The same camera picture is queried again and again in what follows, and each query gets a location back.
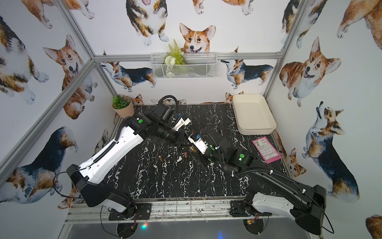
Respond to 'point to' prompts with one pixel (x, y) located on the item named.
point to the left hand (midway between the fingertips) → (192, 143)
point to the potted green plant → (123, 106)
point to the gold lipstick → (192, 149)
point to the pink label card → (267, 151)
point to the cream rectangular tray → (253, 115)
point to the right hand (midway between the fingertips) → (191, 150)
